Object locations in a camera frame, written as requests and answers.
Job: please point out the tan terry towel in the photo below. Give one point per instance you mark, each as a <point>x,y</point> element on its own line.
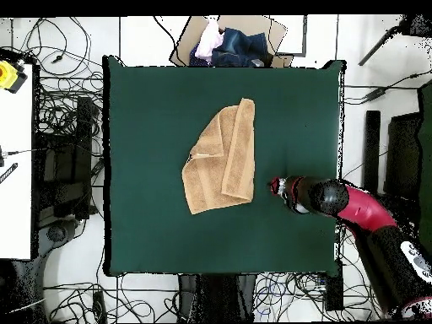
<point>219,162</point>

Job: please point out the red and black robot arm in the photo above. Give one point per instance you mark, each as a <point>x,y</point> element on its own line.
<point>371,216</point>

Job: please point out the dark green table cloth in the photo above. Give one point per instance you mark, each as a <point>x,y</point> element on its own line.
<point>152,236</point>

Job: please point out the blue jeans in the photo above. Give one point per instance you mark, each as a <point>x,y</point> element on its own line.
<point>243,47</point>

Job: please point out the green cloth covered stand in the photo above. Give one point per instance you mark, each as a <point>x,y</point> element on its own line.
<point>426,152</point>

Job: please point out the pale pink garment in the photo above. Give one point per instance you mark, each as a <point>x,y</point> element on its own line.
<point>209,40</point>

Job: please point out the cardboard box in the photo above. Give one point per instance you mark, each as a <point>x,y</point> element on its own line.
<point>189,40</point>

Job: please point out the black power strip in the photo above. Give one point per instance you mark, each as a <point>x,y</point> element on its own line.
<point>99,307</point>

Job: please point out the black tripod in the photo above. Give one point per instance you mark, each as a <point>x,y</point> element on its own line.
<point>418,25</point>

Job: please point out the white desk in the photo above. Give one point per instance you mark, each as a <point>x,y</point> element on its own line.
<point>15,202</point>

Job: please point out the black label strip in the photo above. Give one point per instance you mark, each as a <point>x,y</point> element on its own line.
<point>8,172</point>

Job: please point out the yellow emergency stop button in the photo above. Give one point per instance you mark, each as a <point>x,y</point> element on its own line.
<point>8,76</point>

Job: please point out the black metal frame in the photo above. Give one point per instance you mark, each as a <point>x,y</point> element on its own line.
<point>84,135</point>
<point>371,152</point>

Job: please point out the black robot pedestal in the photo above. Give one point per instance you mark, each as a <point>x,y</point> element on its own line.
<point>216,297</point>

